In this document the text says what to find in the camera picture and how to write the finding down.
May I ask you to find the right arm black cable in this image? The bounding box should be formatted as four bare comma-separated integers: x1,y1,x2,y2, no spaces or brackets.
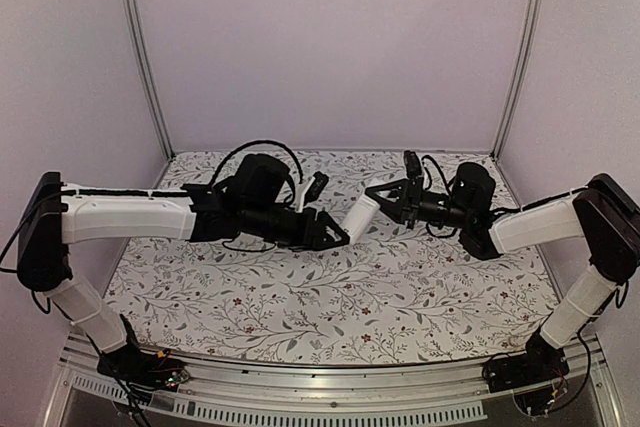
424,222,464,239

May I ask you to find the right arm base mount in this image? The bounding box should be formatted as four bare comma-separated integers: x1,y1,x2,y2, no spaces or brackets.
481,347,569,393

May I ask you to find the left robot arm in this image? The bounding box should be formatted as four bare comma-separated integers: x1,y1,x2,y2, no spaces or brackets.
13,154,350,381

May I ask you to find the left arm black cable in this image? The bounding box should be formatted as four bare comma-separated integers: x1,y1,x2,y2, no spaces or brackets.
214,139,304,183

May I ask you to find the front aluminium rail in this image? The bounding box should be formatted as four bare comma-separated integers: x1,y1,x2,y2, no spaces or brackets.
43,333,624,426

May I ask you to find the floral patterned table mat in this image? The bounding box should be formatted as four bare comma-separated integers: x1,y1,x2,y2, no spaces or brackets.
102,148,569,367

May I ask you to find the right aluminium frame post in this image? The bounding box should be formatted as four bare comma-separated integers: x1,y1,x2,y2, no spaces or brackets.
491,0,542,161

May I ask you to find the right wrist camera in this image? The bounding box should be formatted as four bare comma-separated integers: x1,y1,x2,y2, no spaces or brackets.
403,150,423,181

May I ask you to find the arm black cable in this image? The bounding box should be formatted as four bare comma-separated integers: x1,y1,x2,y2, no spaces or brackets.
424,222,464,239
214,139,304,183

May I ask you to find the white remote control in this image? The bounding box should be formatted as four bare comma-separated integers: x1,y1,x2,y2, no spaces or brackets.
340,192,380,245

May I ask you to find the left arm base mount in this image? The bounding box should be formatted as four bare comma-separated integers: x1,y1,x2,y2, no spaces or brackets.
97,344,191,392

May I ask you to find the left aluminium frame post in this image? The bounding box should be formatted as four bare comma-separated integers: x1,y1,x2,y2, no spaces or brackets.
122,0,175,160

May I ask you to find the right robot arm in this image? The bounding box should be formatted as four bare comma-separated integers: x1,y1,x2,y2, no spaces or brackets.
365,151,639,383

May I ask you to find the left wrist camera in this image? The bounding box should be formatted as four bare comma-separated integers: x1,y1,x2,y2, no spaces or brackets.
304,171,329,203

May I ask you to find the aluminium frame post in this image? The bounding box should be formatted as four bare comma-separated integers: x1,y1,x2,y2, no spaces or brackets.
122,0,175,160
491,0,542,161

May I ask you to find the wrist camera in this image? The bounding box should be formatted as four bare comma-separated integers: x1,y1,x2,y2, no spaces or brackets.
403,150,423,181
304,171,329,203

